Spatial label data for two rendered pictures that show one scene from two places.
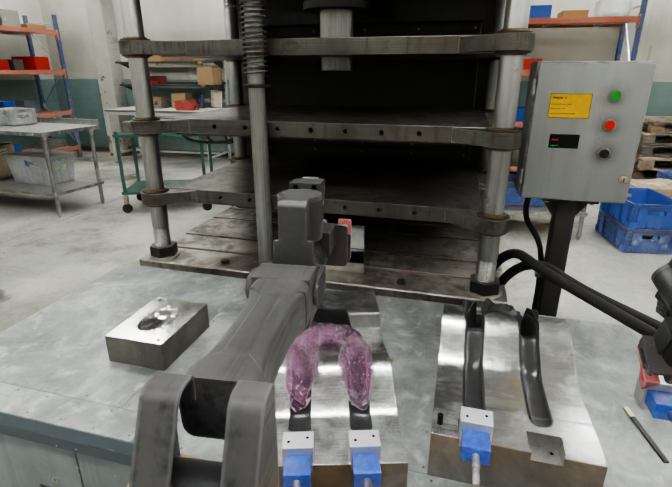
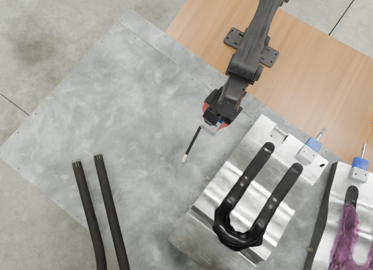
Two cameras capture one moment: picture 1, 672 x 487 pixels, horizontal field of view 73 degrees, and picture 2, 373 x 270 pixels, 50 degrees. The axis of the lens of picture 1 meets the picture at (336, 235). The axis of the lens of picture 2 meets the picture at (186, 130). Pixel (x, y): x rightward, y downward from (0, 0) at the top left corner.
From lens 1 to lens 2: 131 cm
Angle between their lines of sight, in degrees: 85
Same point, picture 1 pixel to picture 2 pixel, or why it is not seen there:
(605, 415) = (198, 162)
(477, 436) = (312, 146)
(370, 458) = (358, 166)
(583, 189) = not seen: outside the picture
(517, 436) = (288, 143)
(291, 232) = not seen: outside the picture
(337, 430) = (366, 193)
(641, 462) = not seen: hidden behind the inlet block
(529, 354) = (236, 191)
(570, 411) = (247, 147)
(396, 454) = (342, 167)
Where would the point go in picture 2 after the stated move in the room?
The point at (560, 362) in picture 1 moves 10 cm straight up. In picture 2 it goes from (224, 177) to (228, 172)
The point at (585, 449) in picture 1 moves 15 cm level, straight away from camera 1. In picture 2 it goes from (263, 124) to (225, 148)
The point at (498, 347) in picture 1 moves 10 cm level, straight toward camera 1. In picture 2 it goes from (253, 203) to (275, 180)
